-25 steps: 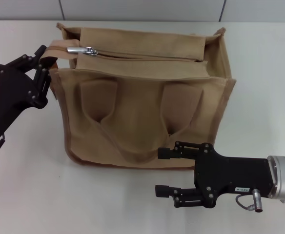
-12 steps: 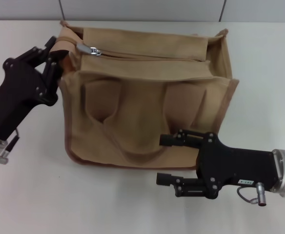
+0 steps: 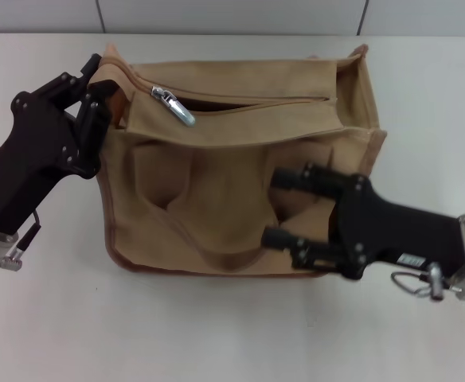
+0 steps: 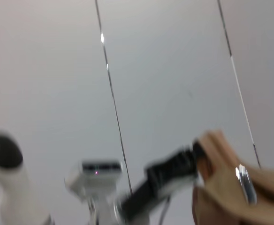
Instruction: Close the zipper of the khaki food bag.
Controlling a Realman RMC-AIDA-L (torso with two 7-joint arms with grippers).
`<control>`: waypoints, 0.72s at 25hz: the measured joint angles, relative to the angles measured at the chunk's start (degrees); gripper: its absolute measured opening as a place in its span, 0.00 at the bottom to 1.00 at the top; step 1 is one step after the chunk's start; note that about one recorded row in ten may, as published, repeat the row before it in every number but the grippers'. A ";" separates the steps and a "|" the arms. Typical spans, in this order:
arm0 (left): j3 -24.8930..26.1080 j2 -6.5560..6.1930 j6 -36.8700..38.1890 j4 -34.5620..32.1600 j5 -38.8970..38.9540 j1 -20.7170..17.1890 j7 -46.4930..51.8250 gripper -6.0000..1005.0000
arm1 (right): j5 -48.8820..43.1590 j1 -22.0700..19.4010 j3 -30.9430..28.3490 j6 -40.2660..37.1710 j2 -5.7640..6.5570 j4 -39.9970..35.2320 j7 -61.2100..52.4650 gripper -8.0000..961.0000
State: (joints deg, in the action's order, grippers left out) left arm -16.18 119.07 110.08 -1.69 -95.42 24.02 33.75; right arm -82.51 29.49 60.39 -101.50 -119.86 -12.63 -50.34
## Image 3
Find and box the khaki canvas food bag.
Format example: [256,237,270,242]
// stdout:
[86,42,389,280]

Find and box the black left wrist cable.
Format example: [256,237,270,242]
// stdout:
[2,208,43,272]

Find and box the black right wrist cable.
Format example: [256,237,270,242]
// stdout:
[389,261,451,304]

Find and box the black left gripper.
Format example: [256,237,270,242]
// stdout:
[0,53,119,236]

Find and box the silver metal zipper pull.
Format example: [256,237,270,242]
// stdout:
[150,86,197,128]

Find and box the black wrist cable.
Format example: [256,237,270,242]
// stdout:
[2,208,43,272]
[389,261,451,304]

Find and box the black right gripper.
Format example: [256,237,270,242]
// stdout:
[260,161,465,282]

